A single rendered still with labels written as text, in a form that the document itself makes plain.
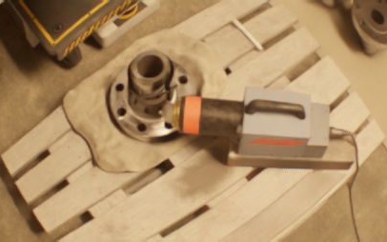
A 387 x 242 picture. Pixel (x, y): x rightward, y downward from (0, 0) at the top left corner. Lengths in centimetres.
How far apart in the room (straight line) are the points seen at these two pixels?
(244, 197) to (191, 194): 16
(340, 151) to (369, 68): 55
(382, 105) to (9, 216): 157
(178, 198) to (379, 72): 99
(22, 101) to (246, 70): 83
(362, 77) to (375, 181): 44
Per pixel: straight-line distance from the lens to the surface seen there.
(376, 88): 258
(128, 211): 217
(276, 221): 214
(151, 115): 219
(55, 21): 227
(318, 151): 210
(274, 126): 199
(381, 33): 244
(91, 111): 228
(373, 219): 240
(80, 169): 224
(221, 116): 201
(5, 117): 252
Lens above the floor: 223
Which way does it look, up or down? 67 degrees down
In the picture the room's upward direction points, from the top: 1 degrees clockwise
